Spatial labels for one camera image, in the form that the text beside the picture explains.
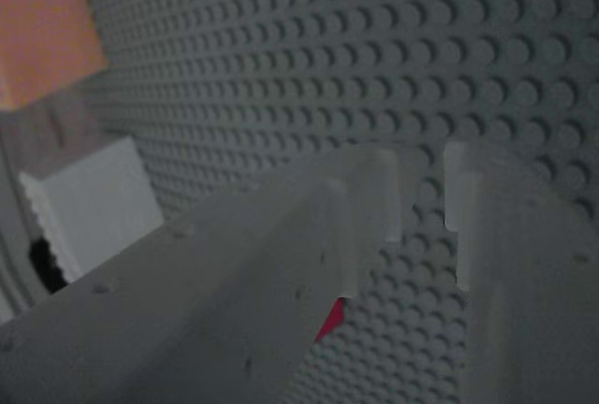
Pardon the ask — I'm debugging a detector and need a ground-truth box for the small red brick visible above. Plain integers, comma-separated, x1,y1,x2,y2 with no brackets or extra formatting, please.
314,297,348,342

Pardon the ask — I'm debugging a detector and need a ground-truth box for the grey studded baseplate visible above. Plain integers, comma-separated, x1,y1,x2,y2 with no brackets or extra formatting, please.
77,0,599,404

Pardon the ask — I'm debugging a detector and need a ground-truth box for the orange brick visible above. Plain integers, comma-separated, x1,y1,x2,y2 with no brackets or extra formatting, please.
0,0,110,110

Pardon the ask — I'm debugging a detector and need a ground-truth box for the white brick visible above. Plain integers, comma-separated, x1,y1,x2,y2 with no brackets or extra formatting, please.
18,136,165,283

